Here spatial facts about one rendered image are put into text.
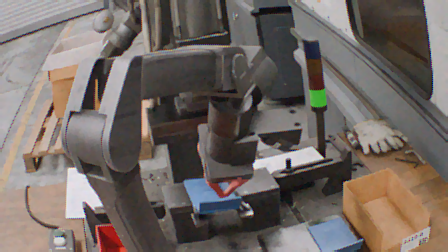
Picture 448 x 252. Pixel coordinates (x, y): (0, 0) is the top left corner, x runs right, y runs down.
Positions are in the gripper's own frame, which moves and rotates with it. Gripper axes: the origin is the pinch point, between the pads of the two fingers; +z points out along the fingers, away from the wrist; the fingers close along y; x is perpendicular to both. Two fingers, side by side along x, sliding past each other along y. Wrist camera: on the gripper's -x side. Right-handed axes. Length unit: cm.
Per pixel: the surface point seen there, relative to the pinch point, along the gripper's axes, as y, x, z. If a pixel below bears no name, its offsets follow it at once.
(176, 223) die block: 2.4, 7.0, 14.1
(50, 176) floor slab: 180, 64, 228
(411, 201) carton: -11.3, -36.0, 1.5
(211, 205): 0.2, 1.3, 5.7
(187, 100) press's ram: 12.6, 3.4, -6.4
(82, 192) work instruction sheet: 26, 27, 35
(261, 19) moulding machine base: 252, -88, 181
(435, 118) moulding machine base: 19, -62, 14
